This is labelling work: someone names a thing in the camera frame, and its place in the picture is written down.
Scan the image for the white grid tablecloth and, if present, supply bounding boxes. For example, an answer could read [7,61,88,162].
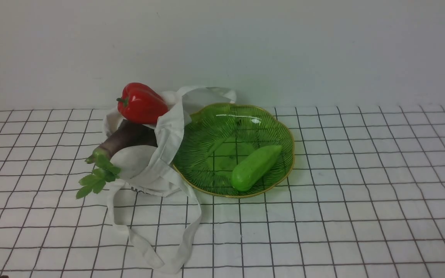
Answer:
[0,105,445,278]

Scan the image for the green leafy vegetable sprig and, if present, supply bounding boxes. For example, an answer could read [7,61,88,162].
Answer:
[75,153,121,199]

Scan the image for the red bell pepper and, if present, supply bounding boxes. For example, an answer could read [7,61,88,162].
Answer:
[116,83,168,125]

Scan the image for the green glass leaf plate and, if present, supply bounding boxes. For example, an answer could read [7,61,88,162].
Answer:
[172,103,295,198]

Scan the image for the purple eggplant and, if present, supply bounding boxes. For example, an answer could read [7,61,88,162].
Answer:
[85,120,158,164]

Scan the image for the white cloth tote bag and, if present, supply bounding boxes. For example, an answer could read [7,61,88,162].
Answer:
[106,86,237,275]

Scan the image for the green cucumber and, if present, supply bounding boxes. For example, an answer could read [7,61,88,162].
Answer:
[230,145,282,192]

